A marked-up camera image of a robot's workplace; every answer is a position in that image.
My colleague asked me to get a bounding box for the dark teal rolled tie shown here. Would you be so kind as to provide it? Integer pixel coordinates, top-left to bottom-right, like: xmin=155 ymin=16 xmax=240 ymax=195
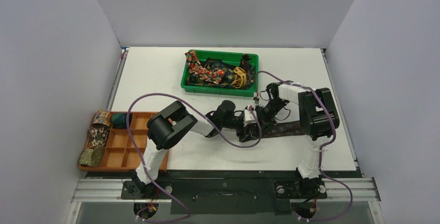
xmin=111 ymin=113 xmax=133 ymax=129

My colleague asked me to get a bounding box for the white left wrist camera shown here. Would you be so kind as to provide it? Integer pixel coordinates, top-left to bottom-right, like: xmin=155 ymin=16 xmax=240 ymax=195
xmin=243 ymin=109 xmax=258 ymax=125

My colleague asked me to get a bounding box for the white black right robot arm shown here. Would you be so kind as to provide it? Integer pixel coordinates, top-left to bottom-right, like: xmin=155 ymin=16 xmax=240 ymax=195
xmin=256 ymin=82 xmax=339 ymax=197

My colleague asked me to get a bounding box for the green plastic bin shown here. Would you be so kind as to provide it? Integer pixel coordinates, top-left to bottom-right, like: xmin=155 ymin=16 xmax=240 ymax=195
xmin=181 ymin=50 xmax=259 ymax=97

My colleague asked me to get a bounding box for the red floral patterned tie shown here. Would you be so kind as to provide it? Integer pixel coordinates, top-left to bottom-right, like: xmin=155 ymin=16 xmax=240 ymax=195
xmin=185 ymin=50 xmax=226 ymax=85

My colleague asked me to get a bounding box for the colourful rolled tie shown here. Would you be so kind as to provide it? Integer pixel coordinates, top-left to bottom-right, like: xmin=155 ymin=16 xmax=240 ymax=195
xmin=91 ymin=110 xmax=113 ymax=127

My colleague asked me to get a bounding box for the orange compartment tray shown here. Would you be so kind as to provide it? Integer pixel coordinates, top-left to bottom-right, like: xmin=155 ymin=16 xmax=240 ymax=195
xmin=78 ymin=111 xmax=155 ymax=172

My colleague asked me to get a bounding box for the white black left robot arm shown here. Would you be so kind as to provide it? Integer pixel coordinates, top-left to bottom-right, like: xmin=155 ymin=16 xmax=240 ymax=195
xmin=132 ymin=100 xmax=256 ymax=198

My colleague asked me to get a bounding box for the aluminium frame rail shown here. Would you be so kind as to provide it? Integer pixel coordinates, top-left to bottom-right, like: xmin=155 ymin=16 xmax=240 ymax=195
xmin=72 ymin=178 xmax=381 ymax=203

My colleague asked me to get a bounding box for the dark brown blue-patterned tie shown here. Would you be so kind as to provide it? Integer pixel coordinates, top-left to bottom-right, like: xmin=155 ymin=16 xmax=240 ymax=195
xmin=240 ymin=121 xmax=305 ymax=141

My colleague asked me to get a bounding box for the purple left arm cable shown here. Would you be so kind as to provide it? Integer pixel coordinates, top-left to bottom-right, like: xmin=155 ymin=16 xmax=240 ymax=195
xmin=126 ymin=92 xmax=263 ymax=224

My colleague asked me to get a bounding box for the dark navy patterned tie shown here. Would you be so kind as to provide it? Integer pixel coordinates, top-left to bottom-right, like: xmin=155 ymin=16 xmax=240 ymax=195
xmin=186 ymin=54 xmax=255 ymax=90

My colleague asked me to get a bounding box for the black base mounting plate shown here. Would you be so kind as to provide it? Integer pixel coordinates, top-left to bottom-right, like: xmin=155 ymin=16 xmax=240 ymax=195
xmin=120 ymin=170 xmax=327 ymax=215

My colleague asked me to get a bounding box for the yellow patterned tie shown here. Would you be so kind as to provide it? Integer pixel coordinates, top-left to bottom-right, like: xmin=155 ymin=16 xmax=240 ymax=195
xmin=231 ymin=66 xmax=247 ymax=89

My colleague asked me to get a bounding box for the brown floral rolled tie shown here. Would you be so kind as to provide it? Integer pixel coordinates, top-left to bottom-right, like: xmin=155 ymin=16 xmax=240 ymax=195
xmin=88 ymin=124 xmax=110 ymax=148

